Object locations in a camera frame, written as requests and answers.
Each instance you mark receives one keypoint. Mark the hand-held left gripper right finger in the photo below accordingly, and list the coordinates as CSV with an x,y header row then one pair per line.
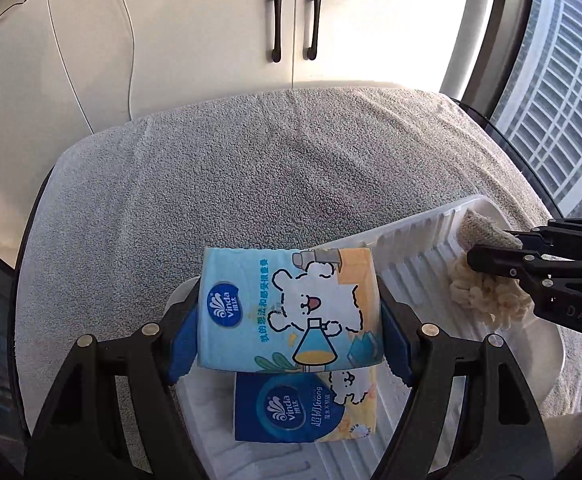
x,y
397,345

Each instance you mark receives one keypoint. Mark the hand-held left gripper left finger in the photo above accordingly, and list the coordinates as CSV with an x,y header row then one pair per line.
x,y
183,342

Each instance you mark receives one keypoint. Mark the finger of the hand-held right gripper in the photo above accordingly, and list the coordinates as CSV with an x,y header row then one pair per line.
x,y
571,232
501,260

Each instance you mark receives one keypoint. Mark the beige knitted pouch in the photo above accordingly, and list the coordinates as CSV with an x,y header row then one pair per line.
x,y
478,232

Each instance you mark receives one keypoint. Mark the white chenille scrunchie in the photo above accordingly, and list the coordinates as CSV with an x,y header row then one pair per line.
x,y
476,295

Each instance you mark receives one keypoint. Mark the white ribbed plastic tray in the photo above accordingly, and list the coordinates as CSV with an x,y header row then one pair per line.
x,y
421,270

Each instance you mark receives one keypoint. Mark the light blue tissue pack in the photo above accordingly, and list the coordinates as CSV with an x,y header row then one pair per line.
x,y
281,310

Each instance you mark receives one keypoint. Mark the dark blue tissue pack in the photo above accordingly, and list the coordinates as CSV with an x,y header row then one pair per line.
x,y
271,410

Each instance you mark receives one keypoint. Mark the grey grid-fronted building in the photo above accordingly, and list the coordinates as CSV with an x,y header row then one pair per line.
x,y
556,85

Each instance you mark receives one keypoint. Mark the grey terry towel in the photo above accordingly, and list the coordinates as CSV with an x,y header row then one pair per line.
x,y
221,170

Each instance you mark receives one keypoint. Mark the white cabinet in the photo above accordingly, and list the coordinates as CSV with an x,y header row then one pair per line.
x,y
196,35

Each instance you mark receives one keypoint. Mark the dark window frame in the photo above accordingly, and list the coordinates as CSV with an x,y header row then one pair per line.
x,y
501,20

